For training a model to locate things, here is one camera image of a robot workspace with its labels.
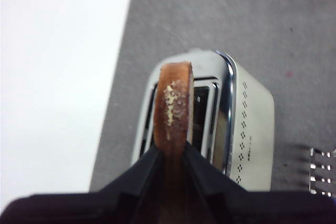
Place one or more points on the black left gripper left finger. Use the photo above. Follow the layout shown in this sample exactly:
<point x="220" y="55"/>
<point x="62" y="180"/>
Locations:
<point x="105" y="203"/>

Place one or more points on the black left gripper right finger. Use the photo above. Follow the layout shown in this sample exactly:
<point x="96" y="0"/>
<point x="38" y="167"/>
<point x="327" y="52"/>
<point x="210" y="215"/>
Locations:
<point x="249" y="205"/>

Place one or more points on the brown bread slice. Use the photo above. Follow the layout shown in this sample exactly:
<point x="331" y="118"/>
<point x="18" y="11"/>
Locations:
<point x="172" y="108"/>

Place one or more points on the cream and chrome toaster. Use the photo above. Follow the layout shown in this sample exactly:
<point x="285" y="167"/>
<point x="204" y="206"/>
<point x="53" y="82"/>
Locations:
<point x="252" y="129"/>

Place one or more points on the stainless steel bread rack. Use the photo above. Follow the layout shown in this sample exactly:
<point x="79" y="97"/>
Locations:
<point x="320" y="171"/>

